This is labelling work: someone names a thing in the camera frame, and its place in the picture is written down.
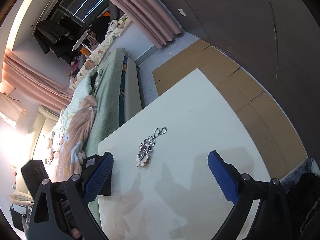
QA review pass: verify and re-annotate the white wall socket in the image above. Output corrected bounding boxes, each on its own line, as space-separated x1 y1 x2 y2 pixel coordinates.
178 8 186 16

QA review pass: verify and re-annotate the brown cardboard sheet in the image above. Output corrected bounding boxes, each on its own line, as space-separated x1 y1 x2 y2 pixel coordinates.
152 40 307 179

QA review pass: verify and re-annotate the pink curtain far side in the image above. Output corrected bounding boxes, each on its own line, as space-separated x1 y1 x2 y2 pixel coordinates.
2 49 73 112

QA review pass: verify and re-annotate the floral mattress in background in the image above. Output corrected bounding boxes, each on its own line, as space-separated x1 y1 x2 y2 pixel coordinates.
69 14 132 91

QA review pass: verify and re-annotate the pink curtain near wall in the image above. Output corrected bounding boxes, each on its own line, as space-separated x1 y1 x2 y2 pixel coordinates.
109 0 182 48

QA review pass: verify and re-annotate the pink fleece blanket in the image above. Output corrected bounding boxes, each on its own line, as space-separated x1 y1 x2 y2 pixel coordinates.
52 95 97 182

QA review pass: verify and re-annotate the person left hand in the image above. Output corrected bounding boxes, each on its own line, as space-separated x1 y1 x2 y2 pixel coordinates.
71 228 81 239

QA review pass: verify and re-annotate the silver chain flower necklace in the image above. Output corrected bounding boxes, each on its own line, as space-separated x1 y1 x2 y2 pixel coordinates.
134 126 168 168

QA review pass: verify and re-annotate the white floral duvet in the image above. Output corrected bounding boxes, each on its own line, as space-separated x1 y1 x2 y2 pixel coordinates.
43 65 101 163

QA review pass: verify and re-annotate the green bed sheet mattress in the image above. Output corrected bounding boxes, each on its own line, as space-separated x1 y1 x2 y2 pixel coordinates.
82 47 128 228

